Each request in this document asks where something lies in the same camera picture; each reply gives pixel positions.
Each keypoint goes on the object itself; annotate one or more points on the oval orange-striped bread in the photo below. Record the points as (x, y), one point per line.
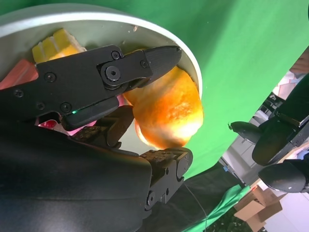
(169, 111)

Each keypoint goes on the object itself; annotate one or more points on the salmon pink cake slice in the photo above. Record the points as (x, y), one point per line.
(19, 75)

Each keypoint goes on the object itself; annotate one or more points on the black table skirt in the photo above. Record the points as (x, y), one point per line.
(198, 188)

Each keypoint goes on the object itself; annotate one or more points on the yellow cake slice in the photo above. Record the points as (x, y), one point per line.
(55, 47)

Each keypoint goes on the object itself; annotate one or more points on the grey-green bowl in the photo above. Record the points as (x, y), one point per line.
(96, 31)

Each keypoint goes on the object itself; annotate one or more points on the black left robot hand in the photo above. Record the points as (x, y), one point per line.
(277, 140)

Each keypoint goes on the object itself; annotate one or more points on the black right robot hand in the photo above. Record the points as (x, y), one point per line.
(72, 169)

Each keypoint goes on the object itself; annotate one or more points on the brown cardboard box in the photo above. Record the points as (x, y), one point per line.
(256, 207)

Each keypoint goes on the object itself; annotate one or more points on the green tablecloth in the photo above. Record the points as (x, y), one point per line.
(229, 48)

